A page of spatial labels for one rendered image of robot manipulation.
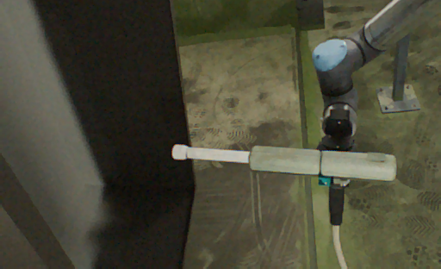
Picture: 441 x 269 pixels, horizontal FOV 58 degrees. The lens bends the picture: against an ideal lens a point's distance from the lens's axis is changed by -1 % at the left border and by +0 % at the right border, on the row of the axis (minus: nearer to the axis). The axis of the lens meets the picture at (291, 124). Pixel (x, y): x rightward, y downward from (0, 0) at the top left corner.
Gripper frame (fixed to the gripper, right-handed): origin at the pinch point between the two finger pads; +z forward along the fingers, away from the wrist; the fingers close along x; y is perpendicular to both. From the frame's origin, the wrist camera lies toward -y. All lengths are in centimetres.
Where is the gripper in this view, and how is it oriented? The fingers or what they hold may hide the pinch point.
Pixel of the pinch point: (335, 177)
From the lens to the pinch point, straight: 84.1
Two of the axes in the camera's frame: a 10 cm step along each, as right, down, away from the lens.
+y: 0.3, 8.0, 6.0
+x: -9.9, -0.6, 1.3
